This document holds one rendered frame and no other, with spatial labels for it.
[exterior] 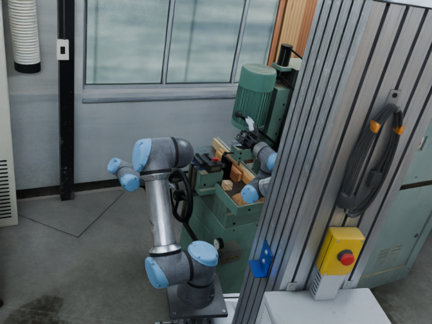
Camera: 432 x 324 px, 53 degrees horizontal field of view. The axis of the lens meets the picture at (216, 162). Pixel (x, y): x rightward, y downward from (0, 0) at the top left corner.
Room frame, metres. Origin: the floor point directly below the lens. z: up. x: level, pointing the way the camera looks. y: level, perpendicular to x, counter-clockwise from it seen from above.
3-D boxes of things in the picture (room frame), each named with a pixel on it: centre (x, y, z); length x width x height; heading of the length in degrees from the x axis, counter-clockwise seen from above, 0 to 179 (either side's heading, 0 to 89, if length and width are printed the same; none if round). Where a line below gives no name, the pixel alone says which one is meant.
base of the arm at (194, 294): (1.25, -0.02, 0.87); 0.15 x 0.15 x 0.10
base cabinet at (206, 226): (2.16, -0.22, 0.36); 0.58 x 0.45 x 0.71; 124
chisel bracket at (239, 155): (2.10, -0.14, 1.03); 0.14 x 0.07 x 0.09; 124
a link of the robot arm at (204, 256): (1.25, -0.01, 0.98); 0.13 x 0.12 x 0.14; 122
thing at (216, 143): (2.12, -0.13, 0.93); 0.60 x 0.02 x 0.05; 34
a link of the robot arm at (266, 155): (1.66, -0.23, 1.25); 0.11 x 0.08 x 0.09; 34
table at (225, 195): (2.05, -0.03, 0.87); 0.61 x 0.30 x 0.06; 34
